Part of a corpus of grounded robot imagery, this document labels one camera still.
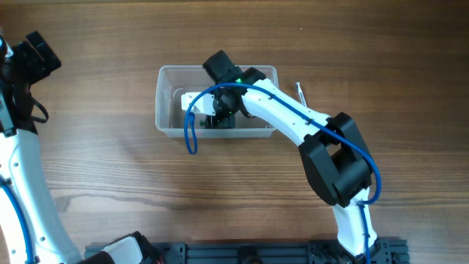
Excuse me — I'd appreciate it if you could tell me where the clear plastic container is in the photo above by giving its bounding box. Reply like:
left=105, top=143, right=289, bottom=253
left=155, top=65, right=276, bottom=139

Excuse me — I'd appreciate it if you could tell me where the small silver wrench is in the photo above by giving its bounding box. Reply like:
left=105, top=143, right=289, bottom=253
left=295, top=81, right=307, bottom=107

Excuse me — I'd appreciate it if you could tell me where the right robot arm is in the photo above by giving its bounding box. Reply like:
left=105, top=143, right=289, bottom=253
left=202, top=51, right=381, bottom=261

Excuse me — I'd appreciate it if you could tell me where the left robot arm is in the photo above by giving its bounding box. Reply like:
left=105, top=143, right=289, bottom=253
left=1, top=32, right=163, bottom=263

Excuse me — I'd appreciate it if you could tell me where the left blue cable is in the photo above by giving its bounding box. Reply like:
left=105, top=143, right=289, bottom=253
left=0, top=175, right=37, bottom=264

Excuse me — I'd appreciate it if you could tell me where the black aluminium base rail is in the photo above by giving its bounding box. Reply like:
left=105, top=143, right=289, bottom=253
left=84, top=240, right=410, bottom=264

